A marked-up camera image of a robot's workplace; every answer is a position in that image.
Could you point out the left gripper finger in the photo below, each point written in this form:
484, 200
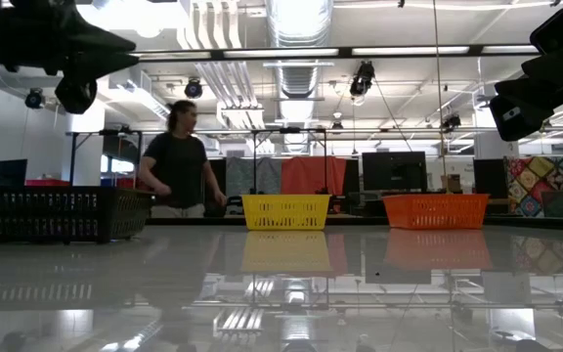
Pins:
100, 63
108, 43

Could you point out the colourful patchwork quilt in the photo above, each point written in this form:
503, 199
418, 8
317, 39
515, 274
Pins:
535, 186

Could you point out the black computer monitor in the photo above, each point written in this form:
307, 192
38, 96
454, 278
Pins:
394, 171
5, 172
489, 178

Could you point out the person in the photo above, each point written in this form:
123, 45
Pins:
179, 166

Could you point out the cardboard box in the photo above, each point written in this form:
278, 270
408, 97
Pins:
451, 183

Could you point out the black plastic basket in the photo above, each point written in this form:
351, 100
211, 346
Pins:
42, 215

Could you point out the orange plastic basket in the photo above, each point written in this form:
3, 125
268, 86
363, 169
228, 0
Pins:
433, 211

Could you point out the grey hanging cloth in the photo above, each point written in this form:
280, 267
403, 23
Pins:
252, 176

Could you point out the yellow plastic basket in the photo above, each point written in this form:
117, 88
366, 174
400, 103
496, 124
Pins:
281, 212

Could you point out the orange hanging cloth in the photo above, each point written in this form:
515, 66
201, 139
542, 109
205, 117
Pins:
311, 173

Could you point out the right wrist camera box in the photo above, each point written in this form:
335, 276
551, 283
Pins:
518, 117

